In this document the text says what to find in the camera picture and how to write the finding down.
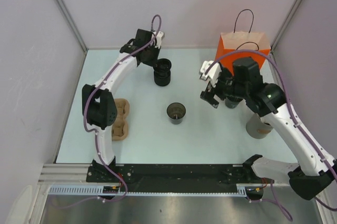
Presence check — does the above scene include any purple cable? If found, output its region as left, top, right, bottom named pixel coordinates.
left=83, top=15, right=163, bottom=203
left=205, top=49, right=337, bottom=221

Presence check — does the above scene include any stack of black cups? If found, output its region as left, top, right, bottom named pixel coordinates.
left=225, top=97, right=243, bottom=109

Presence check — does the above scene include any white slotted cable duct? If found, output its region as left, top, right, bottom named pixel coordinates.
left=48, top=185, right=264, bottom=197

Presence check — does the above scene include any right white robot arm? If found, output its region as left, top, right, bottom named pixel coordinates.
left=200, top=57, right=336, bottom=200

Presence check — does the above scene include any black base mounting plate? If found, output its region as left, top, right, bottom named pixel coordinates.
left=86, top=163, right=274, bottom=193

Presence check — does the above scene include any orange paper bag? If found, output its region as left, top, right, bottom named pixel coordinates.
left=214, top=9, right=272, bottom=72

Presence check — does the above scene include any grey straw holder cup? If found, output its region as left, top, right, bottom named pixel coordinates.
left=245, top=114, right=273, bottom=139

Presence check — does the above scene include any left brown cup carrier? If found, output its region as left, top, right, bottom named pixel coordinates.
left=112, top=98, right=130, bottom=141

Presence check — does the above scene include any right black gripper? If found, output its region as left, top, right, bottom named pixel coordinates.
left=201, top=67, right=249, bottom=108

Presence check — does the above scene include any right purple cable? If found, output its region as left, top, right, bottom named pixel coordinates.
left=205, top=49, right=337, bottom=221

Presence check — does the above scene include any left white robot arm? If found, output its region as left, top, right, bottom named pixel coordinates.
left=82, top=29, right=164, bottom=182

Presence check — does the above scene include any single black coffee cup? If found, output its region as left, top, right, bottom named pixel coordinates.
left=166, top=103, right=186, bottom=125

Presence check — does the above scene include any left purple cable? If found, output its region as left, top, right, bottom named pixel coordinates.
left=83, top=15, right=163, bottom=203

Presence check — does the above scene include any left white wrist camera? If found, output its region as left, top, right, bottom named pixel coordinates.
left=152, top=31, right=165, bottom=49

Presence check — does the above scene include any stack of black lids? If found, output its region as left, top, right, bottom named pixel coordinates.
left=154, top=58, right=172, bottom=87

